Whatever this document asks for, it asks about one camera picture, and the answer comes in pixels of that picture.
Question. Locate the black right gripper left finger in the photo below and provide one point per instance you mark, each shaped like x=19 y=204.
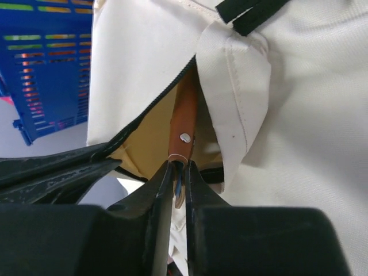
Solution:
x=128 y=238

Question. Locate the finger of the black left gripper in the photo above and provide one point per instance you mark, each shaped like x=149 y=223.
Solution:
x=62 y=178

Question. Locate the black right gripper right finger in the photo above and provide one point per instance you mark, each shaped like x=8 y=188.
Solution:
x=233 y=240

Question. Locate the brown leather wallet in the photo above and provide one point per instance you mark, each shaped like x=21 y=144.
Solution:
x=181 y=138

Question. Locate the beige canvas backpack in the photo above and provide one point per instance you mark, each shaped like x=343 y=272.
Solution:
x=282 y=107

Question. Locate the blue plastic basket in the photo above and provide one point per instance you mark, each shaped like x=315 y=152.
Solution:
x=45 y=63

